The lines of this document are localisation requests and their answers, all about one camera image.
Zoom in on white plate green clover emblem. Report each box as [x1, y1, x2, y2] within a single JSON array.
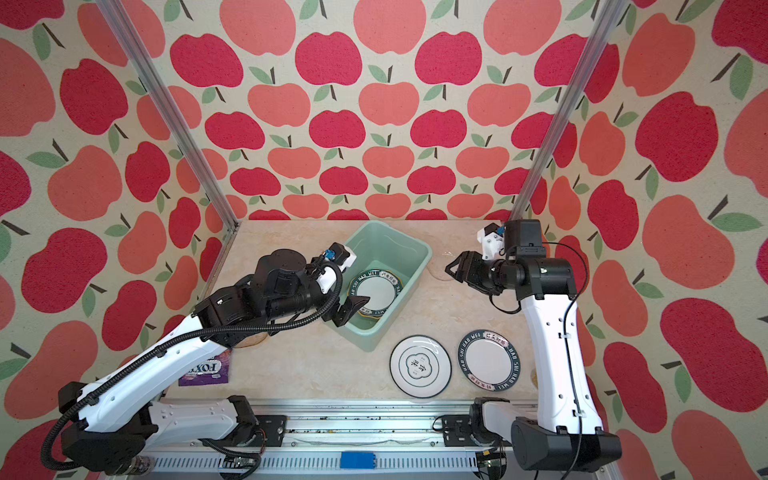
[[389, 335, 453, 399]]

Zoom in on left aluminium frame post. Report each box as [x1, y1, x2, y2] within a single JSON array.
[[95, 0, 240, 230]]

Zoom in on purple Fox's candy bag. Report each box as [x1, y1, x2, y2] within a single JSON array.
[[178, 350, 231, 387]]

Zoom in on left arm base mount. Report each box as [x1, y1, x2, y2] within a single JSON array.
[[225, 415, 288, 448]]

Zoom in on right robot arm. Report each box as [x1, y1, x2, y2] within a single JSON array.
[[445, 220, 622, 476]]

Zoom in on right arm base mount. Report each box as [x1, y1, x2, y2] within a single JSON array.
[[432, 414, 511, 448]]

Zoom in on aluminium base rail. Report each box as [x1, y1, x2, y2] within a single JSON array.
[[133, 398, 518, 479]]

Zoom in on white plate dark lettered rim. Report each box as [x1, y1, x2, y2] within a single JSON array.
[[348, 268, 403, 319]]

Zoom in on clear glass plate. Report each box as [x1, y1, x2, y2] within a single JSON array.
[[427, 251, 460, 282]]

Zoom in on right aluminium frame post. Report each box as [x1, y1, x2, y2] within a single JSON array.
[[509, 0, 629, 220]]

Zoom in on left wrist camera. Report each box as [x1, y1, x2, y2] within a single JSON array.
[[317, 242, 357, 294]]

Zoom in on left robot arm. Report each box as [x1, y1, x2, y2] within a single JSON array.
[[40, 243, 369, 474]]

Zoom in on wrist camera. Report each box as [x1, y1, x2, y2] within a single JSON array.
[[317, 242, 357, 294], [477, 223, 505, 260]]

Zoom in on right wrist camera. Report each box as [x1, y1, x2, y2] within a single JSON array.
[[477, 223, 505, 260]]

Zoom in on blue block on rail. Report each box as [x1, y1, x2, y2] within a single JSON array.
[[339, 451, 377, 470]]

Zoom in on aluminium frame post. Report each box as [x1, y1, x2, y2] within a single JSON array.
[[95, 0, 240, 230], [509, 0, 629, 220]]

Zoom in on mint green plastic bin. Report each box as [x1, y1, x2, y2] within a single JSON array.
[[338, 221, 432, 352]]

